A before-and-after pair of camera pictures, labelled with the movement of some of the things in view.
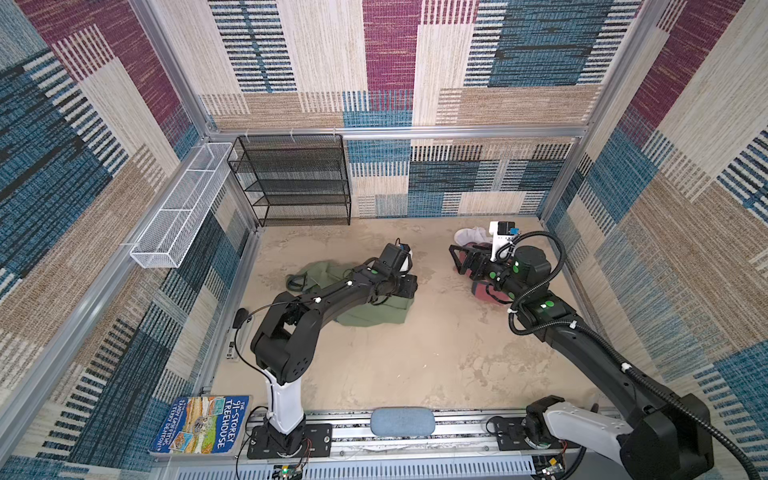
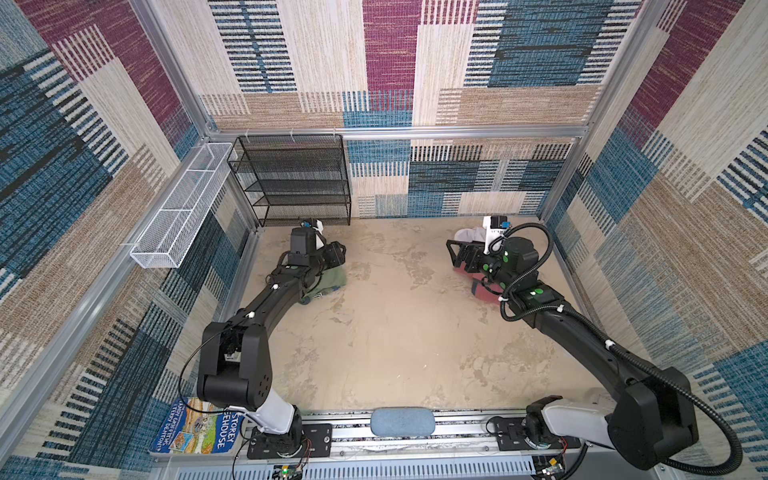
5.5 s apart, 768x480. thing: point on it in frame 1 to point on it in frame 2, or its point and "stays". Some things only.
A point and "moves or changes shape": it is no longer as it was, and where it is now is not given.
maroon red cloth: x=481 y=289 stays
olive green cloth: x=315 y=276 moves or changes shape
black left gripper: x=409 y=285 to x=333 y=255
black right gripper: x=482 y=259 stays
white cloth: x=474 y=234 stays
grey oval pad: x=402 y=421 stays
